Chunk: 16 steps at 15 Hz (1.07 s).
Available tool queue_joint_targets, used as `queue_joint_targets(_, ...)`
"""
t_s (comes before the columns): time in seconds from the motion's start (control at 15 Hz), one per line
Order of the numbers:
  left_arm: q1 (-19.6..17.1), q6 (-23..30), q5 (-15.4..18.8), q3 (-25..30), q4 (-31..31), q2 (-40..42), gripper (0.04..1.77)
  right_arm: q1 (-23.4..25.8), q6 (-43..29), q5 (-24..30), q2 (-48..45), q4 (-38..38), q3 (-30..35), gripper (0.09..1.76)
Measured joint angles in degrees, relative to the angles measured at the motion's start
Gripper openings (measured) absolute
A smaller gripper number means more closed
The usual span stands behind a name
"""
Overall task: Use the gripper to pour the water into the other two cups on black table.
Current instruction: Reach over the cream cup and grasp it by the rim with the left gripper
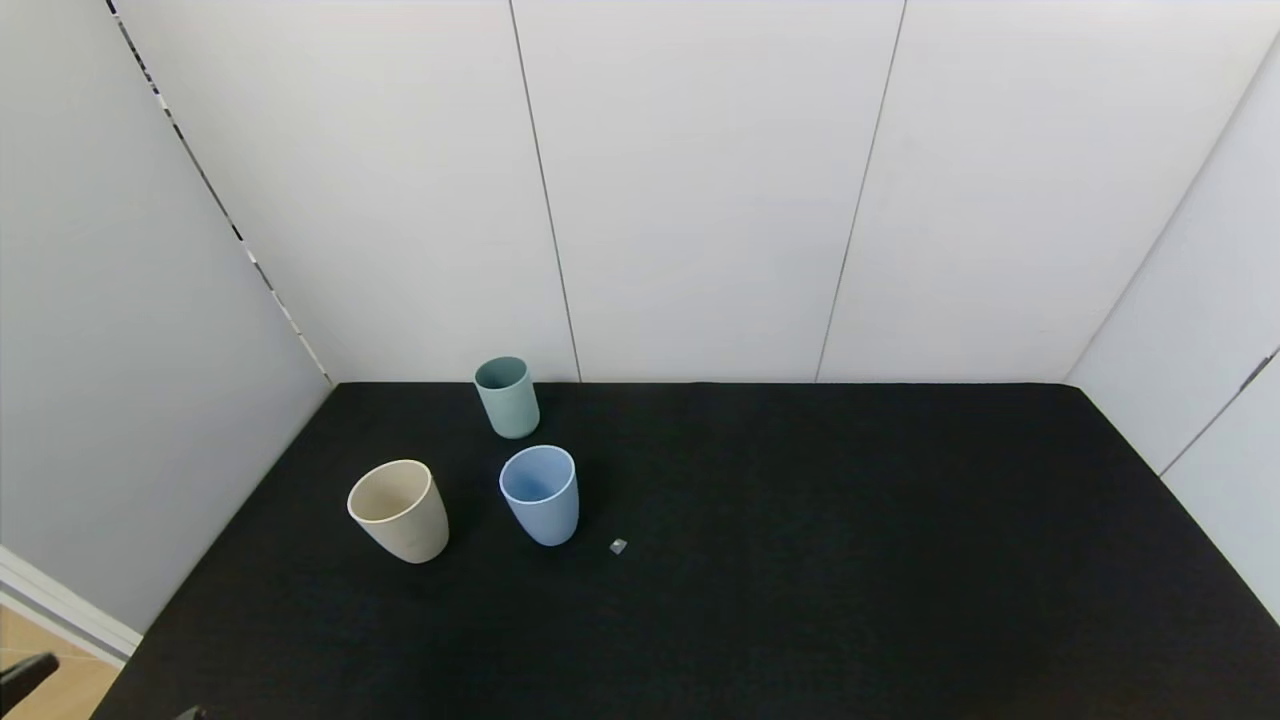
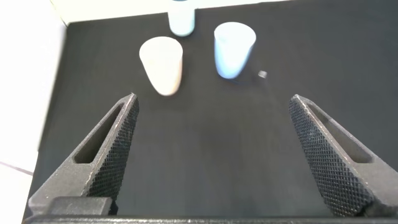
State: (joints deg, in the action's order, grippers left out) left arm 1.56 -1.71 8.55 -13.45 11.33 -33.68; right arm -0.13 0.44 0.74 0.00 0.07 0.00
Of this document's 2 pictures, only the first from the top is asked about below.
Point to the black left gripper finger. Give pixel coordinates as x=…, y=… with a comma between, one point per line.
x=25, y=676
x=192, y=714

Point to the beige plastic cup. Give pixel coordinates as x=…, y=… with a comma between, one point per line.
x=410, y=525

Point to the white baseboard strip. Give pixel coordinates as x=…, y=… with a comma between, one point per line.
x=60, y=610

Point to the blue plastic cup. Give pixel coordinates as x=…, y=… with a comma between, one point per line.
x=545, y=510

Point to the green plastic cup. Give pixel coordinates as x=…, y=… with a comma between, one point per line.
x=512, y=410

